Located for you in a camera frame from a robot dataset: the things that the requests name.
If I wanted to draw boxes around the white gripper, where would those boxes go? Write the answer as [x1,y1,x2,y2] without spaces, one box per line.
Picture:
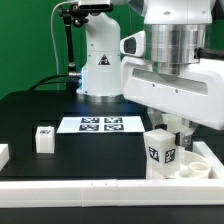
[122,57,224,148]

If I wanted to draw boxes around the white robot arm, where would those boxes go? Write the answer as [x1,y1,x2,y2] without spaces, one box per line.
[77,0,224,145]

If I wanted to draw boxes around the paper sheet with tags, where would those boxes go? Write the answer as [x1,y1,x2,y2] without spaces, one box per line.
[57,116,145,134]

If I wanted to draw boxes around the white right fence wall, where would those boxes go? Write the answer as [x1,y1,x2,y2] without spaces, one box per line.
[193,141,224,180]

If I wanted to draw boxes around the white fence wall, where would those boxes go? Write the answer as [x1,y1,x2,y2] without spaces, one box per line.
[193,141,224,180]
[0,179,224,208]
[0,144,9,171]

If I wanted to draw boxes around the white front fence wall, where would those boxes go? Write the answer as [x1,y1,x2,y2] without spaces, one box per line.
[0,179,224,208]

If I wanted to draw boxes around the black cables on table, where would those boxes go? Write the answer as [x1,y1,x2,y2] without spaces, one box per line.
[28,73,82,92]

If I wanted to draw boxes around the white camera on mount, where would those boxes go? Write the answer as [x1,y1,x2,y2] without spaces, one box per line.
[78,0,113,12]

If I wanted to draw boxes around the white cable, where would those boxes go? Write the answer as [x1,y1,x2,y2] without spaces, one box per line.
[50,0,76,75]

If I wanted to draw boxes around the white left fence wall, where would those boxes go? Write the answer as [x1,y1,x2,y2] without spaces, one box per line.
[0,144,9,171]

